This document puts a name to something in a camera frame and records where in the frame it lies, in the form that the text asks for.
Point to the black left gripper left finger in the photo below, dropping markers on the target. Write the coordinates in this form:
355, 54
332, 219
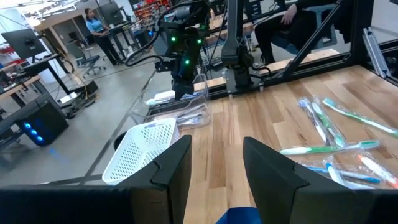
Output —
168, 193

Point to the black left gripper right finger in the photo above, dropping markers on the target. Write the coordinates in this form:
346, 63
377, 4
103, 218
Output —
280, 193

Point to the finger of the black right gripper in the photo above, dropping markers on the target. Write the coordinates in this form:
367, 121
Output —
179, 88
188, 86

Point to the white toothbrush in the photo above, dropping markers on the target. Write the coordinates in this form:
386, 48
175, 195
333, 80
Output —
192, 122

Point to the green toothbrush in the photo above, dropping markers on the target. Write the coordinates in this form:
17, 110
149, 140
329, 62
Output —
317, 150
329, 127
357, 117

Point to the orange toothbrush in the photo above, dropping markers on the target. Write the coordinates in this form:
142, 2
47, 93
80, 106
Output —
379, 171

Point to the black monitor on arm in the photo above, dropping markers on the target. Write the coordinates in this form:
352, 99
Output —
23, 43

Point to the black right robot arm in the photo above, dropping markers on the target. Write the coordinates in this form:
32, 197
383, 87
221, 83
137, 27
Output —
236, 46

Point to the blue plastic scoop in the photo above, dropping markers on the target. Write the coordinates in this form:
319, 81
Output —
239, 216

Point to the clear plastic bin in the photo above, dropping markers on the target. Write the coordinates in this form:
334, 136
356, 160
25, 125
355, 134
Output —
136, 109

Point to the red parts shelf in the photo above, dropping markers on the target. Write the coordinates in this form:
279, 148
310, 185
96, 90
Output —
149, 7

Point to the blue toothbrush in clear wrapper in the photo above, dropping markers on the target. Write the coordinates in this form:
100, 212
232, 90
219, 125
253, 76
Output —
334, 174
367, 179

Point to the white perforated plastic basket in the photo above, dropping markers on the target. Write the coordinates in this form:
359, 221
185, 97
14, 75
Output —
107, 178

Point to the black equipment cart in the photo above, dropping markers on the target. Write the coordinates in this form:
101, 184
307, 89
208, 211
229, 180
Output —
121, 29

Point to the person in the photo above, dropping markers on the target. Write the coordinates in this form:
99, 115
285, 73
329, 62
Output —
280, 28
99, 28

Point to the grey office chair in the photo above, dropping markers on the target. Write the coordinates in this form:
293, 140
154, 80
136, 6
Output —
90, 60

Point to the black computer with blue lights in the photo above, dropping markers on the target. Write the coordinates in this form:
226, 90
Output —
46, 121

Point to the black standing desk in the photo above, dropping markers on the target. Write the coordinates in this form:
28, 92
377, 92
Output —
43, 62

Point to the wooden top workbench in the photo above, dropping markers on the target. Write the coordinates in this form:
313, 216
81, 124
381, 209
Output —
18, 87

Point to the silver frame bracket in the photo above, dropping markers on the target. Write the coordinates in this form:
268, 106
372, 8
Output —
374, 53

